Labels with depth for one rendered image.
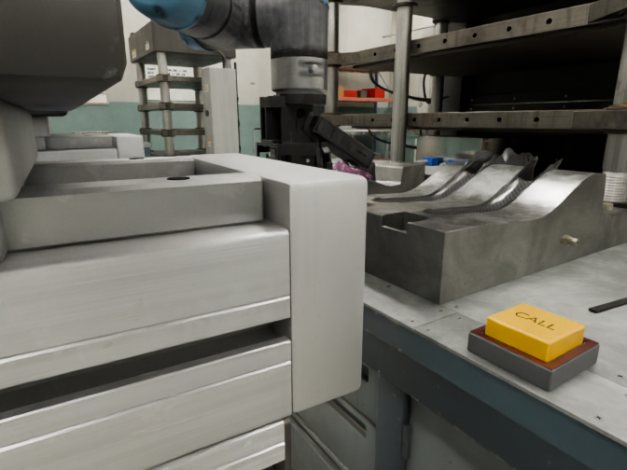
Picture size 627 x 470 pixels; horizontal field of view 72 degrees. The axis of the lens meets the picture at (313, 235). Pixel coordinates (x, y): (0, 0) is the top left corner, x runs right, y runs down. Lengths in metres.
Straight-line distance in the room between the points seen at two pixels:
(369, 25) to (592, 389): 9.95
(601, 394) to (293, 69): 0.46
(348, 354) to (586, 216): 0.65
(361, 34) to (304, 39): 9.50
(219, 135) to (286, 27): 4.42
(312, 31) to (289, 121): 0.11
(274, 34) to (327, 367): 0.48
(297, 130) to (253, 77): 7.98
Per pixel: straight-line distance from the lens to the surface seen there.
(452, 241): 0.52
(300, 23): 0.58
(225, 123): 5.00
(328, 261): 0.16
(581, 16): 1.36
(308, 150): 0.57
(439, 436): 0.61
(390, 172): 1.03
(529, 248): 0.67
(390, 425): 0.66
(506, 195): 0.76
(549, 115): 1.36
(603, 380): 0.45
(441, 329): 0.48
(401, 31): 1.69
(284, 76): 0.58
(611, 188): 1.22
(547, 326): 0.44
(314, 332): 0.16
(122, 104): 7.80
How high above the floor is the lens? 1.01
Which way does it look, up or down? 15 degrees down
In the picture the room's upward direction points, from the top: straight up
